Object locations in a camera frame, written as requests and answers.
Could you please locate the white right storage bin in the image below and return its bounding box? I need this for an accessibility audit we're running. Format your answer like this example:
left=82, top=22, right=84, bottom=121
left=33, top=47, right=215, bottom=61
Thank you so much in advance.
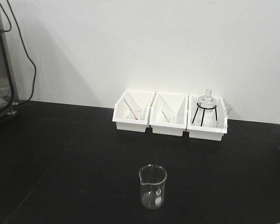
left=186, top=95, right=228, bottom=141

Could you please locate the small beaker in left bin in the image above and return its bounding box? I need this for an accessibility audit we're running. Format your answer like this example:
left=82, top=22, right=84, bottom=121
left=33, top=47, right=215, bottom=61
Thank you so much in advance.
left=129, top=108, right=142, bottom=120

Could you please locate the white storage bin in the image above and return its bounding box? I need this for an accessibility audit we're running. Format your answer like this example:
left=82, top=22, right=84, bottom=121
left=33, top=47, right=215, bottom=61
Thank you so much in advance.
left=149, top=92, right=189, bottom=137
left=112, top=90, right=155, bottom=133
left=186, top=95, right=228, bottom=141

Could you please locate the glass flask on tripod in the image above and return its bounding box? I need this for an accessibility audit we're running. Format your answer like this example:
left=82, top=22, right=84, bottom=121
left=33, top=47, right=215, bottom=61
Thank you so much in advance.
left=197, top=89, right=217, bottom=112

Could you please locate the metal framed glass enclosure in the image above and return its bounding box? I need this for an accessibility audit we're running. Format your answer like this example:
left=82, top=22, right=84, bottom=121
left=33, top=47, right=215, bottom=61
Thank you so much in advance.
left=0, top=3, right=19, bottom=118

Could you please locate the small beaker in middle bin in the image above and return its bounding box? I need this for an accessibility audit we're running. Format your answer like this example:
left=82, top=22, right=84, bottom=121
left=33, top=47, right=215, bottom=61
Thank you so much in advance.
left=166, top=113, right=175, bottom=123

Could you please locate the black wire tripod stand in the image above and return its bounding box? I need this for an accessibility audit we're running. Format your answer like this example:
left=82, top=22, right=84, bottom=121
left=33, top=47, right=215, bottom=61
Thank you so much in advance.
left=191, top=103, right=218, bottom=126

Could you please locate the white left storage bin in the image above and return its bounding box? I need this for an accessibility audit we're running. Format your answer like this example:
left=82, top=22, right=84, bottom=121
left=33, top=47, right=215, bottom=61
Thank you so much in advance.
left=112, top=90, right=155, bottom=133

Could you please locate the black hanging cable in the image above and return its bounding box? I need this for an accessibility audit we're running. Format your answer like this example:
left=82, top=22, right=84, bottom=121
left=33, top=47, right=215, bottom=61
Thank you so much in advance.
left=0, top=0, right=37, bottom=105

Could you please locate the clear glass beaker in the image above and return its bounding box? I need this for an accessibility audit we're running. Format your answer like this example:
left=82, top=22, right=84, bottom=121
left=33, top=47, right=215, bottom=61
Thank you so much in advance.
left=139, top=164, right=168, bottom=210

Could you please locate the white middle storage bin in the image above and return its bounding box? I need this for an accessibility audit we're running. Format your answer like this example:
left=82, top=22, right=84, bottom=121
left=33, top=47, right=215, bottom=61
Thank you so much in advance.
left=149, top=92, right=189, bottom=137

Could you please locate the red glass stirring rod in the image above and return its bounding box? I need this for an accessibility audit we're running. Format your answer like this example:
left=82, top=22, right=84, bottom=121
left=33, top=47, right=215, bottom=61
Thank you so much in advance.
left=123, top=98, right=139, bottom=120

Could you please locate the small beaker in bin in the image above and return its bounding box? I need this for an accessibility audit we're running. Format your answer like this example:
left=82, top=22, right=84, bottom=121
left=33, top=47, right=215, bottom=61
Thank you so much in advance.
left=129, top=108, right=142, bottom=120
left=166, top=113, right=175, bottom=123

